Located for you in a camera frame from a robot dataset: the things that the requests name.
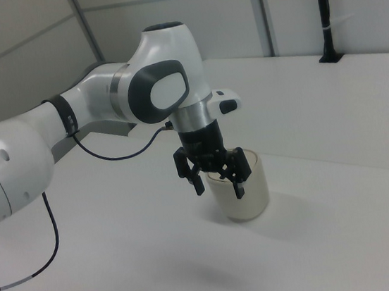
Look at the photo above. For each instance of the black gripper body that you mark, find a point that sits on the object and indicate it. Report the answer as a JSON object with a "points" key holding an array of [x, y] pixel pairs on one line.
{"points": [[202, 141]]}

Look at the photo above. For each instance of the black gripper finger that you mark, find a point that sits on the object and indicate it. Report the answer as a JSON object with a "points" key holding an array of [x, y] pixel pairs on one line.
{"points": [[198, 184], [240, 168]]}

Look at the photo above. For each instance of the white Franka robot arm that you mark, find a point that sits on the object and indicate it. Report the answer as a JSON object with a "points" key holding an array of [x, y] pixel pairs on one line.
{"points": [[4, 158]]}

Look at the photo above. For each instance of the small white trash can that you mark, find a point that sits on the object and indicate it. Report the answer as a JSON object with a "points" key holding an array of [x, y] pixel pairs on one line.
{"points": [[254, 198]]}

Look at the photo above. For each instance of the black pole with base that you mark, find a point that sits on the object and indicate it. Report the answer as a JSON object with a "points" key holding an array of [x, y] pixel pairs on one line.
{"points": [[322, 2]]}

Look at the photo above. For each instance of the grey partition post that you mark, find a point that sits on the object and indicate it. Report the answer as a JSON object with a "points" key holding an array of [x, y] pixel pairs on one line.
{"points": [[261, 9], [85, 24]]}

